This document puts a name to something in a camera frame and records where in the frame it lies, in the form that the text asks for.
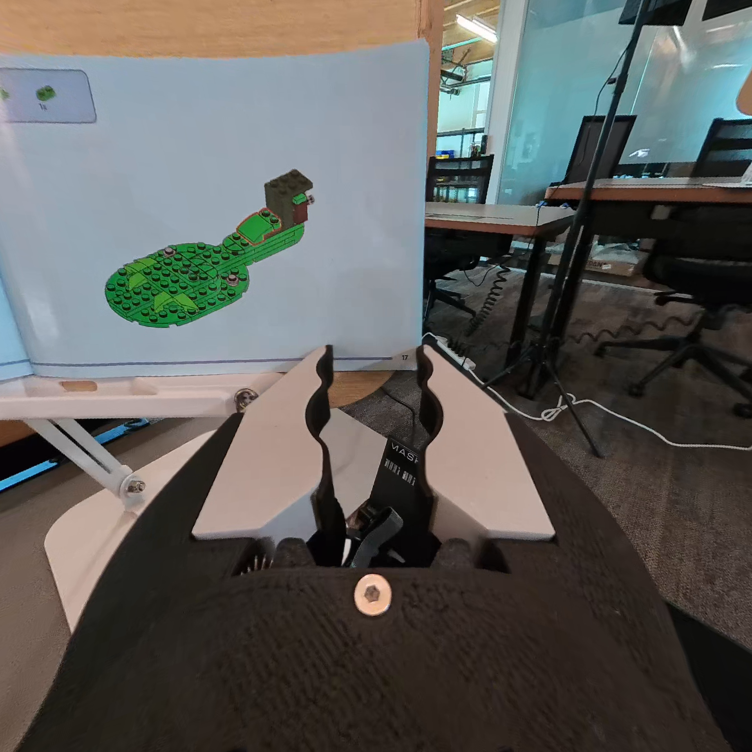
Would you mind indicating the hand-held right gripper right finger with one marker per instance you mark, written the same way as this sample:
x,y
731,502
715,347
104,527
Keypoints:
x,y
487,464

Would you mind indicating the blue tape strip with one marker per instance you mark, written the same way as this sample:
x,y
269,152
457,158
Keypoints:
x,y
70,449

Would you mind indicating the wooden office desk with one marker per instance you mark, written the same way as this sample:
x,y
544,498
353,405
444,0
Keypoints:
x,y
493,217
646,191

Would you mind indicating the dark grey clip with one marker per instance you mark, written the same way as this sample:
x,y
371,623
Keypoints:
x,y
376,529

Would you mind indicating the grey desk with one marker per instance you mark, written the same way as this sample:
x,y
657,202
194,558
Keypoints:
x,y
23,587

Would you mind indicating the black cardboard box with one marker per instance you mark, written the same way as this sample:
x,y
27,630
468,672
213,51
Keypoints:
x,y
405,476

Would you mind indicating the white power strip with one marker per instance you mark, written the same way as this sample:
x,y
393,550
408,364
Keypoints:
x,y
455,349

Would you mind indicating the black office chair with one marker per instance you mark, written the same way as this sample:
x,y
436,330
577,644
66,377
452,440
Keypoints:
x,y
599,147
458,176
693,276

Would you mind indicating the wooden white book stand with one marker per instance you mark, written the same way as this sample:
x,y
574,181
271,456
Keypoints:
x,y
176,399

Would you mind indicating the pale blue instruction booklet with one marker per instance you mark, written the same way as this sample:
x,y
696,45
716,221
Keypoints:
x,y
205,176

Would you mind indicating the black light stand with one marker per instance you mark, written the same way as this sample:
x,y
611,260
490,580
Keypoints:
x,y
587,205

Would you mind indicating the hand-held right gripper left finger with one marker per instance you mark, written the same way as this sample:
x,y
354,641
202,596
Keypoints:
x,y
264,458

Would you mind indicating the wooden board book stand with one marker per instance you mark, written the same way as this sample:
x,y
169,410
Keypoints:
x,y
745,94

